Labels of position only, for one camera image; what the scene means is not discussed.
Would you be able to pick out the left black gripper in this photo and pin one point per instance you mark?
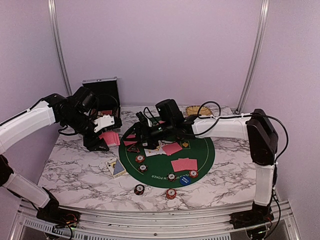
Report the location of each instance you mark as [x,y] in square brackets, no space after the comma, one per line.
[91,143]

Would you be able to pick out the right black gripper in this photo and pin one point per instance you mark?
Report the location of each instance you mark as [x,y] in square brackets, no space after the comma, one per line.
[145,127]

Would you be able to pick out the face-up card one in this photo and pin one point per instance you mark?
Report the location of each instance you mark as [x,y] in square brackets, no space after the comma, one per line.
[149,152]

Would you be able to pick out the pink playing card deck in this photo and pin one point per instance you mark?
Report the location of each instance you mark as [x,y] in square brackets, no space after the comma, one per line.
[111,138]

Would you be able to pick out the triangular dealer button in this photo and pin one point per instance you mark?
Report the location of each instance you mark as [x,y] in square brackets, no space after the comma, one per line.
[133,149]

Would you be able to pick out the dark poker chip stack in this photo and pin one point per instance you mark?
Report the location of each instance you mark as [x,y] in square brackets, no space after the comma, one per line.
[139,189]

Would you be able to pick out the red poker chip stack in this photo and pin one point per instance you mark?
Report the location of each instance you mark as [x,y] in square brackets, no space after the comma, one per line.
[171,193]

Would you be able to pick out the face-up card two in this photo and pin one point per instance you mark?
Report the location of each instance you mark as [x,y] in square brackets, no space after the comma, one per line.
[159,149]

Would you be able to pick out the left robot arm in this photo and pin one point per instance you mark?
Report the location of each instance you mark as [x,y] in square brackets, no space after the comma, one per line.
[72,111]

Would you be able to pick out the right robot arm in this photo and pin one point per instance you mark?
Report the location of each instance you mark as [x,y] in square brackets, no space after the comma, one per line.
[228,181]

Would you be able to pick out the red card deck in case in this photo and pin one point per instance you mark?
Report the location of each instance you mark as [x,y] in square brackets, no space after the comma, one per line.
[105,112]

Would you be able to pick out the green round poker mat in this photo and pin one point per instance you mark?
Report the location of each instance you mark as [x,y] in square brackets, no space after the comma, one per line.
[159,165]

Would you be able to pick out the blue gold card box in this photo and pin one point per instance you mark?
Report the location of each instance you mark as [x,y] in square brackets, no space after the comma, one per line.
[115,167]

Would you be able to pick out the woven bamboo tray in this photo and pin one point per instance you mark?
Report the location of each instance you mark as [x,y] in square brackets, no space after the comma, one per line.
[195,109]

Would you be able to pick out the aluminium poker chip case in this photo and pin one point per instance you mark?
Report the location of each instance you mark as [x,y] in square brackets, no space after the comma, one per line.
[106,90]

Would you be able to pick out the blue small blind button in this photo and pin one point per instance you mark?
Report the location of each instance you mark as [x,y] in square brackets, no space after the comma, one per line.
[185,180]

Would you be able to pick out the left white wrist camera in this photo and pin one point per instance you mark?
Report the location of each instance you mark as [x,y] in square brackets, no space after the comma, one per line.
[103,122]

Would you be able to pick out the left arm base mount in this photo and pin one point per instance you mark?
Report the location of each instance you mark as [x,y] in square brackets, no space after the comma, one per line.
[61,217]

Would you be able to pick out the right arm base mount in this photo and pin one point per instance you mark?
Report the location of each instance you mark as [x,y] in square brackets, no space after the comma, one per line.
[249,218]

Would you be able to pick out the left aluminium frame post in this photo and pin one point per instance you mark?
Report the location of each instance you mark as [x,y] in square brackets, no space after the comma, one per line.
[58,46]

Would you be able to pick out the aluminium frame post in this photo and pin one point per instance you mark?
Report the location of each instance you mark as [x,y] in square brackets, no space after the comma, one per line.
[261,28]
[58,46]

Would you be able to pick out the front aluminium rail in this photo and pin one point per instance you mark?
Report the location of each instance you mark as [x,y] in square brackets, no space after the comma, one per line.
[211,223]

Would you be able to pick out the right aluminium frame post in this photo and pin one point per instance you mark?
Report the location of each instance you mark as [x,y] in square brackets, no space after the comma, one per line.
[261,28]

